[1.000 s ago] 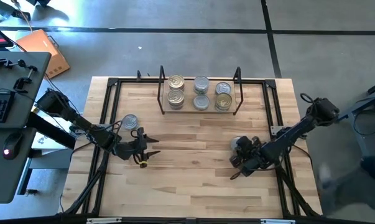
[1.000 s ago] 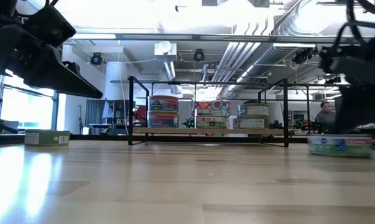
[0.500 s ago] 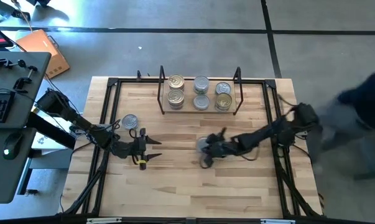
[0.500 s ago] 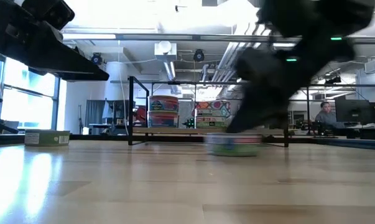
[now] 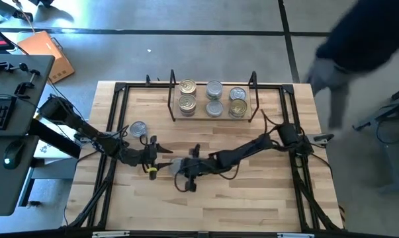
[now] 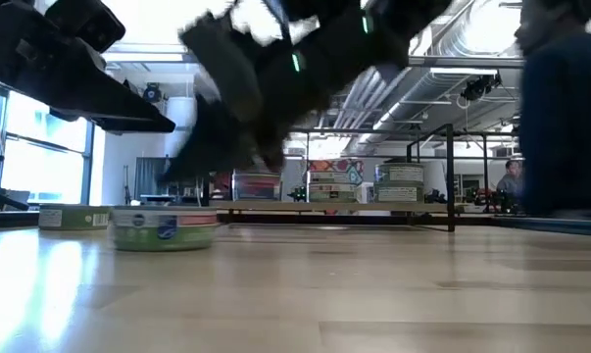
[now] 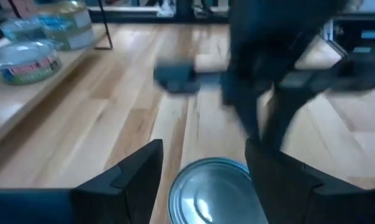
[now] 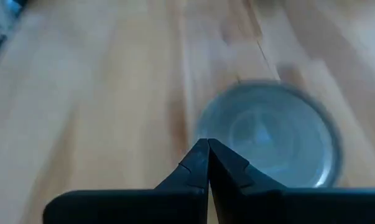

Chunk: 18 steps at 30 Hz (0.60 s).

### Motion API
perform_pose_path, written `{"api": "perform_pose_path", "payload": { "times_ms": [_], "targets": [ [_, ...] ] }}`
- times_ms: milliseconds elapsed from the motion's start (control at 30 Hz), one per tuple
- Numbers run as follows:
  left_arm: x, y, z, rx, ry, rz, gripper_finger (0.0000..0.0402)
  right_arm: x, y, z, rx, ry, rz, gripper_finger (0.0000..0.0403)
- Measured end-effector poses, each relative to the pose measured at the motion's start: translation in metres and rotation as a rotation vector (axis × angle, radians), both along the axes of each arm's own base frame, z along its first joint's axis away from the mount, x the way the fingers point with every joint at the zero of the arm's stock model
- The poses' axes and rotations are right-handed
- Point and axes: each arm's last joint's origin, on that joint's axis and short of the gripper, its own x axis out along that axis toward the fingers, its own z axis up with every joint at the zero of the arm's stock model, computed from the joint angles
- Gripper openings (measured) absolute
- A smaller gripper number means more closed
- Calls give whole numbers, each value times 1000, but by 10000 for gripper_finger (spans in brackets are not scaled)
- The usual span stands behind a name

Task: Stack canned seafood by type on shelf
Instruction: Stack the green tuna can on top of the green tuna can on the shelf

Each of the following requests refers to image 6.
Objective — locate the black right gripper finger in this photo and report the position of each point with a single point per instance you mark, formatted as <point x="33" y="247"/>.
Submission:
<point x="211" y="142"/>
<point x="226" y="64"/>

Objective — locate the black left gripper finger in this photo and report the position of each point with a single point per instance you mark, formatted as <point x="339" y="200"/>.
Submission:
<point x="118" y="113"/>

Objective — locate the salmon can gold pull-tab lid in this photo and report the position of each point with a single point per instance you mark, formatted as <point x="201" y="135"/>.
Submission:
<point x="257" y="188"/>

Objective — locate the gold plain lid can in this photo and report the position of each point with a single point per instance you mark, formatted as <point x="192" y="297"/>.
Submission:
<point x="399" y="173"/>
<point x="399" y="193"/>

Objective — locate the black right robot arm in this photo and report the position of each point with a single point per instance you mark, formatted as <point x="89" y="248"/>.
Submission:
<point x="373" y="44"/>

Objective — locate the black round hanging device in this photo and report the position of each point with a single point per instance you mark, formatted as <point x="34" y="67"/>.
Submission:
<point x="152" y="93"/>

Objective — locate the white round column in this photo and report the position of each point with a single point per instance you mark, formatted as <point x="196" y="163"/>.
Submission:
<point x="180" y="117"/>

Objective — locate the grey curtain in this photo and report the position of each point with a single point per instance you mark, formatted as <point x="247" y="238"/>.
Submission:
<point x="148" y="179"/>

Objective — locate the large bright window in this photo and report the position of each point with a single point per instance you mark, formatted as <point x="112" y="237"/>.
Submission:
<point x="45" y="166"/>

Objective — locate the black device with green lights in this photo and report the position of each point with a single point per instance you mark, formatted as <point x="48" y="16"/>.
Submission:
<point x="299" y="194"/>

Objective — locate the long ceiling light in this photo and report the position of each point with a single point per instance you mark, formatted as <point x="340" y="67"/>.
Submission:
<point x="466" y="71"/>

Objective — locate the dark background equipment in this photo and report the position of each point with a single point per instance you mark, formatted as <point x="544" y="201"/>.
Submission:
<point x="486" y="201"/>

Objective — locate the person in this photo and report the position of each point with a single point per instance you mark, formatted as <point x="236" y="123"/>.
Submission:
<point x="510" y="181"/>
<point x="564" y="122"/>

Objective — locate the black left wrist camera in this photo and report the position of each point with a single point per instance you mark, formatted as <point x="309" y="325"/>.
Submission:
<point x="86" y="24"/>

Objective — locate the wooden shelf with black frame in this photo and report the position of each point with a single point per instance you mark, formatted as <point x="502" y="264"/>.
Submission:
<point x="295" y="206"/>

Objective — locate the black metal table frame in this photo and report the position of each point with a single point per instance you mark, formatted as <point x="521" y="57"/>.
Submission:
<point x="324" y="219"/>

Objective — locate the black ceiling camera rig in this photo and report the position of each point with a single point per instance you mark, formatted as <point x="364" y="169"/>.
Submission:
<point x="478" y="85"/>

